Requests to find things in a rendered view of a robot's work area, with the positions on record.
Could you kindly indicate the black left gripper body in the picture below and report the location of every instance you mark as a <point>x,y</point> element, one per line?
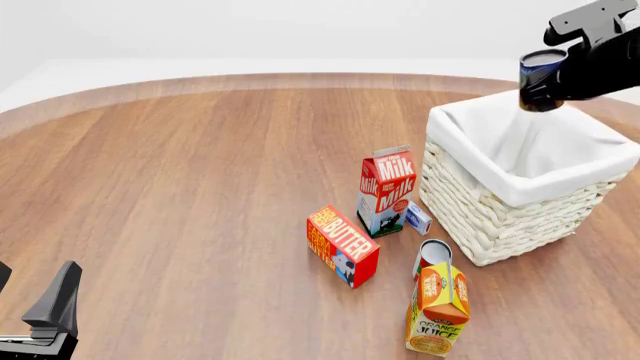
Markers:
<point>35,347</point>

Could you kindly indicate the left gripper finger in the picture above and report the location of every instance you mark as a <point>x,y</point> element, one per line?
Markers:
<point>3,275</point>
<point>59,300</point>

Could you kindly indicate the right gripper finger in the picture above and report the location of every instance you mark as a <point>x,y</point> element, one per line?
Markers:
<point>562,38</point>
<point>552,88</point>

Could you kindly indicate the dark blue soup can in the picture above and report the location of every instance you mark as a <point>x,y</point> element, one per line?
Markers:
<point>532,71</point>

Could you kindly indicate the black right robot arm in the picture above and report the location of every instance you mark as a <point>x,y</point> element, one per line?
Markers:
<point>612,63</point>

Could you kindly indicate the white wicker basket cloth lined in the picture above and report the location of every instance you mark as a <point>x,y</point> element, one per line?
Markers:
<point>475,210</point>

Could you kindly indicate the grey plate on black stalk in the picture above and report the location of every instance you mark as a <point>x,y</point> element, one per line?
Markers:
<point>585,17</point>

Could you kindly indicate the small blue white box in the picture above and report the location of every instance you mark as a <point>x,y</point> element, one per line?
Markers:
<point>419,219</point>

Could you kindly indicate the red white milk carton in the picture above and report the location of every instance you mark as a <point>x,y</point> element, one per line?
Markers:
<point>387,191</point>

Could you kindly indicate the red white tin can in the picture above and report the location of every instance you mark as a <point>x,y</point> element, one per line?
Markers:
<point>432,253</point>

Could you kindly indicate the orange juice carton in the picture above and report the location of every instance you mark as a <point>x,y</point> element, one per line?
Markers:
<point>437,315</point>

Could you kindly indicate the red orange butter box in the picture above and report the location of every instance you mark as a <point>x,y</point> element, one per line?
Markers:
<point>345,243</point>

